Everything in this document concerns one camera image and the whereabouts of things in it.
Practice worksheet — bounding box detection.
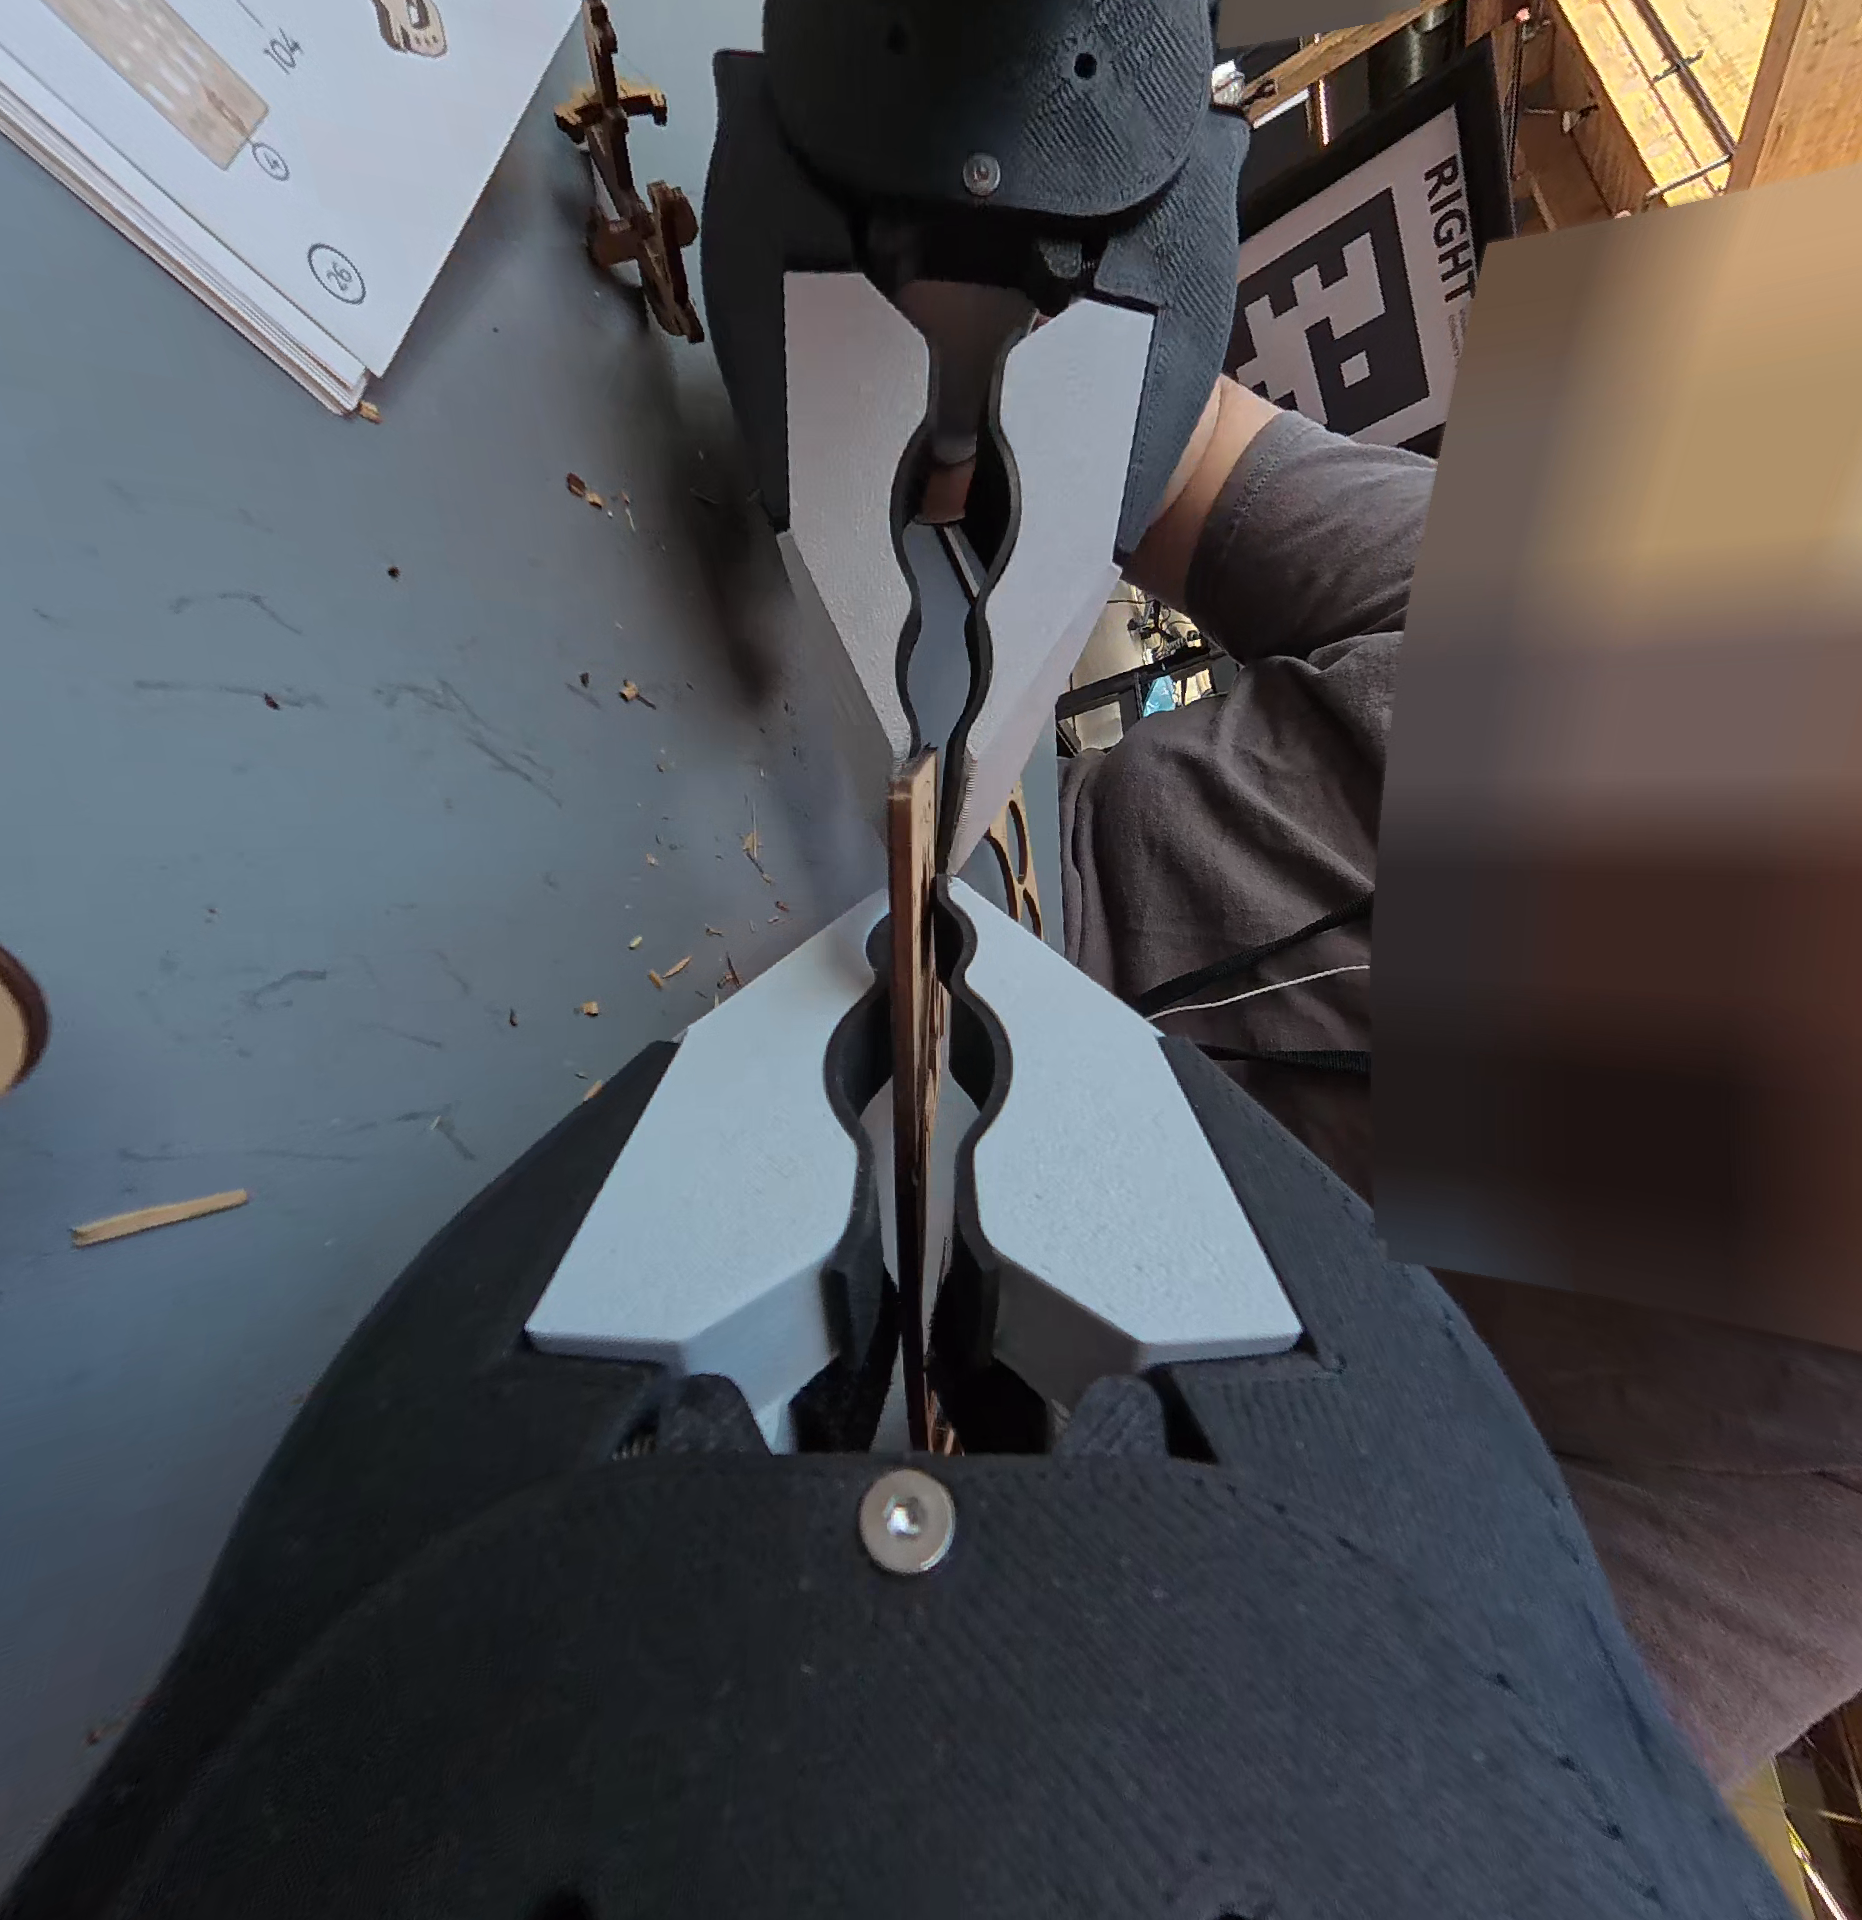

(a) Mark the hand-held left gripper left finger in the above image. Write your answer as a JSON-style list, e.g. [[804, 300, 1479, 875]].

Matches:
[[526, 884, 902, 1453]]

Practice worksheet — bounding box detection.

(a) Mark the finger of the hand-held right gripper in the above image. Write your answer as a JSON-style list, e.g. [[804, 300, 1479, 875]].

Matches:
[[781, 267, 939, 751], [913, 300, 1160, 875]]

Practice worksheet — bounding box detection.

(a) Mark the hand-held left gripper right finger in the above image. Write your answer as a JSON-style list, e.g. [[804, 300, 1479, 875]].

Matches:
[[942, 875, 1307, 1453]]

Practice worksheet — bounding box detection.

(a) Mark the large wooden cutout sheet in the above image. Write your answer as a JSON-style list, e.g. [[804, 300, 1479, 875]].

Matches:
[[882, 748, 970, 1459]]

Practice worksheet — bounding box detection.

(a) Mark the wooden model part with holes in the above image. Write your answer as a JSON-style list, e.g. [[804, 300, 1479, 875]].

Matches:
[[984, 799, 1051, 935]]

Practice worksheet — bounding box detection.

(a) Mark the small wooden model part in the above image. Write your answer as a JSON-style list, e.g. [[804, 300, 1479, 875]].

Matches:
[[552, 0, 708, 347]]

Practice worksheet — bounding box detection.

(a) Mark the framed black white tag sign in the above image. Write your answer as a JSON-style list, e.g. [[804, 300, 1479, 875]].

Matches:
[[1222, 37, 1522, 459]]

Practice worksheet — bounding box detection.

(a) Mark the person's grey shirt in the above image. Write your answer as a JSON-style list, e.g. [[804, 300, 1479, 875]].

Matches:
[[1056, 631, 1862, 1803]]

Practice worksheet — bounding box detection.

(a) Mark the wood splinter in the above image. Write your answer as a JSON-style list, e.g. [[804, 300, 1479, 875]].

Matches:
[[71, 1187, 251, 1249]]

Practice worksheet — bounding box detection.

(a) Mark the white instruction booklet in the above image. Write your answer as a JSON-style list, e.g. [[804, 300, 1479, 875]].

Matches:
[[0, 0, 586, 422]]

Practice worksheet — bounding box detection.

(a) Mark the black cord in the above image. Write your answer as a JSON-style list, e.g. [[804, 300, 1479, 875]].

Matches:
[[1138, 898, 1376, 1075]]

